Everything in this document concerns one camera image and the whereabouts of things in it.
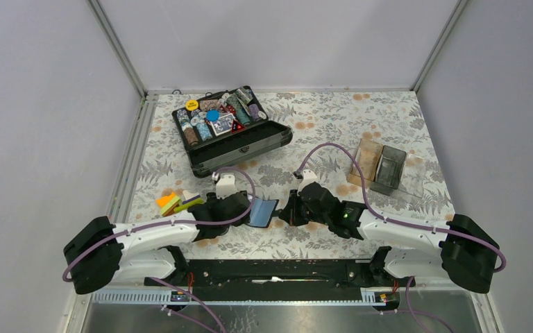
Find black card holder wallet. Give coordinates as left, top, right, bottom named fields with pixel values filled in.
left=247, top=196, right=279, bottom=228

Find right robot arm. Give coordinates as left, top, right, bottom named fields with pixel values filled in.
left=278, top=170, right=500, bottom=293

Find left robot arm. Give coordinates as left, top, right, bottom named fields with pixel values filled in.
left=62, top=168, right=257, bottom=295

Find blue playing card deck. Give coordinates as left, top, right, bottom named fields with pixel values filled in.
left=210, top=114, right=235, bottom=137

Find smoky grey transparent card box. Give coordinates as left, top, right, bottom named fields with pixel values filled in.
left=370, top=146, right=407, bottom=196

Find clear transparent card box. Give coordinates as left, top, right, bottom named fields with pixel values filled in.
left=397, top=153, right=426, bottom=201

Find green purple toy block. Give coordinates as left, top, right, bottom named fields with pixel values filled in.
left=174, top=190, right=205, bottom=213

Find brown poker chip stack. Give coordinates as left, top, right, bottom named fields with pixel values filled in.
left=183, top=126, right=199, bottom=146

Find black poker chip case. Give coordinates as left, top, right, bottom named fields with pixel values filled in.
left=171, top=85, right=293, bottom=178

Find red triangular dealer button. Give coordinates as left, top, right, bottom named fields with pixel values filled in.
left=231, top=120, right=246, bottom=133

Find blue poker chip stack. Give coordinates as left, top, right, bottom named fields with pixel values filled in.
left=196, top=121, right=213, bottom=142

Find blue round dealer chip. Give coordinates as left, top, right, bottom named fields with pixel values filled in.
left=206, top=109, right=220, bottom=122

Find yellow round chip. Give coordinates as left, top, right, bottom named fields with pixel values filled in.
left=185, top=99, right=199, bottom=112

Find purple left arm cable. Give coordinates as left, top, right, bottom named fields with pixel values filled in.
left=62, top=167, right=257, bottom=283

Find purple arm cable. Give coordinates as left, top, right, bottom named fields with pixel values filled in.
left=62, top=167, right=257, bottom=283
left=294, top=142, right=508, bottom=274

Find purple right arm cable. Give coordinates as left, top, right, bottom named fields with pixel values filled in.
left=294, top=142, right=508, bottom=274

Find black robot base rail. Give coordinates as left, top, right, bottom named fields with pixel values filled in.
left=162, top=259, right=409, bottom=288

